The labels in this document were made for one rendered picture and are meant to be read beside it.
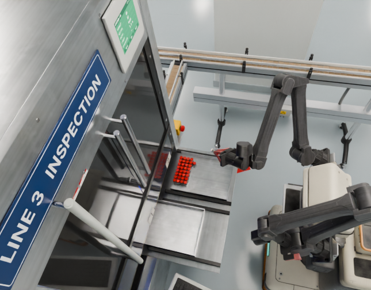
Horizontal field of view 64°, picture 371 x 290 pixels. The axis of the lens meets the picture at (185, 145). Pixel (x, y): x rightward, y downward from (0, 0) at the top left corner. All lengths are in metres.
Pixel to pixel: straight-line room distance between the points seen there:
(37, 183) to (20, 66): 0.27
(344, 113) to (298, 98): 1.31
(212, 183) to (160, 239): 0.45
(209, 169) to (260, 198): 0.99
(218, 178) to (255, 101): 0.98
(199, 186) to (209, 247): 0.36
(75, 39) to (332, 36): 3.66
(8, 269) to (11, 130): 0.29
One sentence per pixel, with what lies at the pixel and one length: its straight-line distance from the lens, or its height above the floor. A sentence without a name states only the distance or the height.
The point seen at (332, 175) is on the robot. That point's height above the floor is 1.39.
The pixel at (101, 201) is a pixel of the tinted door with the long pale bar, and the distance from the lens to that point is 1.07.
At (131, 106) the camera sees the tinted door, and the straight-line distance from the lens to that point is 1.16.
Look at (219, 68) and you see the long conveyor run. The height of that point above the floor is 0.90.
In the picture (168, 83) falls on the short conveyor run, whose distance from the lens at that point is 2.24.
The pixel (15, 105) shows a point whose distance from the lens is 0.72.
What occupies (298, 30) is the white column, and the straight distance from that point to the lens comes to 2.86.
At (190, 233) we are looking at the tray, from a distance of 1.74.
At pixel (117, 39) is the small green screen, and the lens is 0.97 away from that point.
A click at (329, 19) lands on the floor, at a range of 4.44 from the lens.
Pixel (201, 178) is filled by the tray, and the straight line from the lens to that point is 1.84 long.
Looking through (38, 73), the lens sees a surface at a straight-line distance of 0.76.
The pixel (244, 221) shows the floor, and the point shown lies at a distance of 2.68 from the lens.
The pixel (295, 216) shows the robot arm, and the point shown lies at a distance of 1.18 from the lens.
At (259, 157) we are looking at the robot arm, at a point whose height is 1.33.
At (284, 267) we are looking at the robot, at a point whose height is 0.28.
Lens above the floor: 2.56
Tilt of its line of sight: 59 degrees down
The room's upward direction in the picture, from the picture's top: 11 degrees counter-clockwise
